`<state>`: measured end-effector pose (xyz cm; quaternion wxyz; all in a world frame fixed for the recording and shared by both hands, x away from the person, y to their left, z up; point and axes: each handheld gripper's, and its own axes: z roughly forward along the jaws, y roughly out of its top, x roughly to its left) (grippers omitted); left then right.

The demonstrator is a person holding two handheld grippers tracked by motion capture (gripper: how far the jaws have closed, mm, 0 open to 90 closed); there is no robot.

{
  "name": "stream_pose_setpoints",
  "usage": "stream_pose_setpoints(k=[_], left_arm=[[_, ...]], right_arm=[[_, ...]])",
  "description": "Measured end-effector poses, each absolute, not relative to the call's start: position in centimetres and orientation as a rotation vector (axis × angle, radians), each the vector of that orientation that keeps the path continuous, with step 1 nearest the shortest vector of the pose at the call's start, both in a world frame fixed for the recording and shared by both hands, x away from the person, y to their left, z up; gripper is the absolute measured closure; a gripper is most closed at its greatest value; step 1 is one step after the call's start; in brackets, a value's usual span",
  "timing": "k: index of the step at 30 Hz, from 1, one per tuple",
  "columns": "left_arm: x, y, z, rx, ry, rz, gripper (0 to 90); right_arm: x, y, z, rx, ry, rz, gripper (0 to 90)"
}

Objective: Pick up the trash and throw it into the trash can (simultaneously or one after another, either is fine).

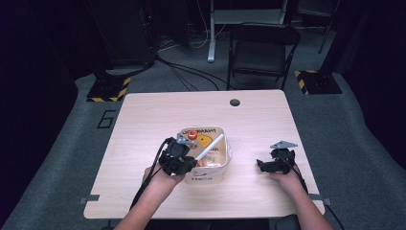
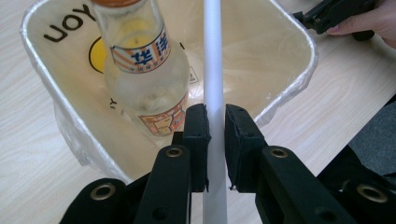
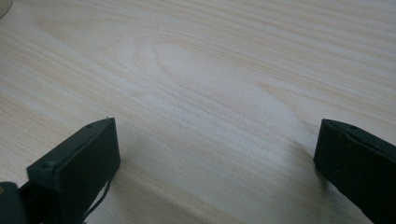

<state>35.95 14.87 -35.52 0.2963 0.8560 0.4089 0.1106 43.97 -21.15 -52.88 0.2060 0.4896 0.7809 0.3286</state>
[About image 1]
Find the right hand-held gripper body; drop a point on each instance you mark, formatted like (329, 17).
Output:
(282, 158)

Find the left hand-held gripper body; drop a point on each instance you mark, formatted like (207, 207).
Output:
(174, 158)

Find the white bin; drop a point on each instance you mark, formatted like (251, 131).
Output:
(204, 177)

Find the white straw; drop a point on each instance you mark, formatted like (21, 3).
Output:
(210, 146)

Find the clear bottle with red cap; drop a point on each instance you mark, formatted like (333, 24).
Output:
(191, 134)

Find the smiley print plastic bag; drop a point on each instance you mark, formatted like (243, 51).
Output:
(219, 159)

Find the person's right hand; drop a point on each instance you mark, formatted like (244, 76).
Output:
(287, 182)

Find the person's left hand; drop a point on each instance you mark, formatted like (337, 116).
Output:
(161, 182)

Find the person's right leg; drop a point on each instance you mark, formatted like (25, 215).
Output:
(287, 223)

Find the black table grommet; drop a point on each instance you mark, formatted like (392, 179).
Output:
(234, 102)

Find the black stand base hazard tape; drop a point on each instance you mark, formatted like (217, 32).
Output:
(319, 83)
(107, 91)

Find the black folding chair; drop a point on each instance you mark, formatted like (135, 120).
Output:
(261, 48)

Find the dark equipment rack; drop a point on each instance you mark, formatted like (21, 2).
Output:
(127, 32)

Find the grey table bracket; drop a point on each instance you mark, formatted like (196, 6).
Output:
(87, 199)
(324, 201)

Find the white desk frame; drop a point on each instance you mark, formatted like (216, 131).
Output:
(211, 32)

